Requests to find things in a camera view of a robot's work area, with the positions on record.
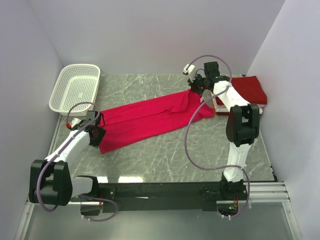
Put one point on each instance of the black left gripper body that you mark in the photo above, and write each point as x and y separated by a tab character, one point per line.
101	133

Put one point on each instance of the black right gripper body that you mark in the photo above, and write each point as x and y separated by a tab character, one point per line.
198	84

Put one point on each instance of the bright red t-shirt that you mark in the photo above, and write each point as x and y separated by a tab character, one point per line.
131	123

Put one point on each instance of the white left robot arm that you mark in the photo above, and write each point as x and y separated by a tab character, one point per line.
50	180

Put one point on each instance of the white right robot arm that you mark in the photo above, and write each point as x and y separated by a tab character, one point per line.
242	127

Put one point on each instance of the pink white folded t-shirt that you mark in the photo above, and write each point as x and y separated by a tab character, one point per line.
221	108

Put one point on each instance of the white plastic basket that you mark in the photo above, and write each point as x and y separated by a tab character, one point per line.
76	83

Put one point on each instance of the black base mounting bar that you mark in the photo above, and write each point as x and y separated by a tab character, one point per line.
163	196

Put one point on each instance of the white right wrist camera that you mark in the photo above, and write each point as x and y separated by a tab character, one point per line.
188	69

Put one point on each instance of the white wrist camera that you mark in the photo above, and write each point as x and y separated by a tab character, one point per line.
188	69
74	124

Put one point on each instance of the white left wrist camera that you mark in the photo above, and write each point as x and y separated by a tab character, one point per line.
74	124

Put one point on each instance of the aluminium frame rail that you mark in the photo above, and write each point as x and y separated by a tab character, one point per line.
263	192

